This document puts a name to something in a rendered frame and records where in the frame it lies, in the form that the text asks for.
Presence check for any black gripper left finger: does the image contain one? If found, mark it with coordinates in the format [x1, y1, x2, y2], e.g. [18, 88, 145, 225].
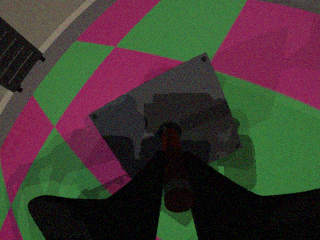
[28, 151, 164, 240]

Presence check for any dark grey sloped panel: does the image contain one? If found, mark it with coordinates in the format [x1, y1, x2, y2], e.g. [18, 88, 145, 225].
[89, 52, 243, 180]

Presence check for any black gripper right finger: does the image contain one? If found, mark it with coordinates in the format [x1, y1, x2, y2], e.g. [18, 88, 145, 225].
[183, 151, 320, 240]

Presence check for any dark red cylinder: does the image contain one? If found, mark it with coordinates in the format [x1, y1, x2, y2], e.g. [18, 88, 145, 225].
[161, 128, 195, 213]

